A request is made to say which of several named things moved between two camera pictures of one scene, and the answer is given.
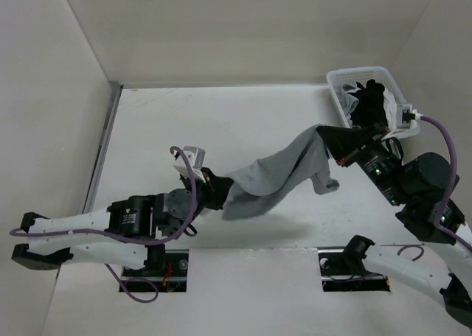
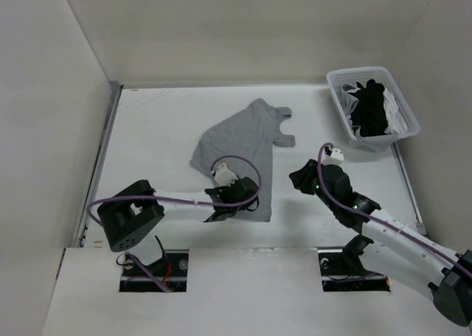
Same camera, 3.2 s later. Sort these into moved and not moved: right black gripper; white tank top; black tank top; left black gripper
Moved: left black gripper; right black gripper
Not moved: white tank top; black tank top
